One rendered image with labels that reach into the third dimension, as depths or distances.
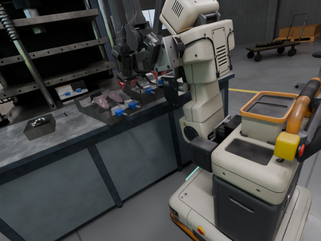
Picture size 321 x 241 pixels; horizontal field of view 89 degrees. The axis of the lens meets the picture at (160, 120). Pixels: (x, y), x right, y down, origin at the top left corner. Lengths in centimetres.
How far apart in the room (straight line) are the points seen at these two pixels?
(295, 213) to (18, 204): 158
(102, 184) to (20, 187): 48
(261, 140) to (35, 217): 140
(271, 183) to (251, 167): 7
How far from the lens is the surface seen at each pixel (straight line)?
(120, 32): 85
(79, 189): 138
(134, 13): 76
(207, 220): 112
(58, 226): 158
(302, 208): 127
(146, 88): 120
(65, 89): 189
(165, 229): 143
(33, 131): 130
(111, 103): 120
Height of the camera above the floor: 125
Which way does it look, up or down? 28 degrees down
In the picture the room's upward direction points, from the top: 12 degrees counter-clockwise
